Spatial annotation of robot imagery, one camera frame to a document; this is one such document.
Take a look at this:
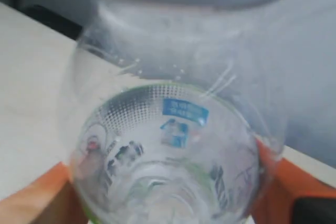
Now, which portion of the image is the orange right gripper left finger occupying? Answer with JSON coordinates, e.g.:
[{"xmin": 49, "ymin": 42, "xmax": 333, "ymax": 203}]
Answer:
[{"xmin": 1, "ymin": 162, "xmax": 88, "ymax": 223}]

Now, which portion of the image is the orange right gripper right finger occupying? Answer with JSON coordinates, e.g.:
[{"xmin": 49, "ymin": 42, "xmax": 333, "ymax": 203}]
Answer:
[{"xmin": 251, "ymin": 147, "xmax": 335, "ymax": 223}]

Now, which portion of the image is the clear plastic water bottle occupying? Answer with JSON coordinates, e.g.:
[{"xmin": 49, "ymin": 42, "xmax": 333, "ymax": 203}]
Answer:
[{"xmin": 59, "ymin": 0, "xmax": 286, "ymax": 223}]

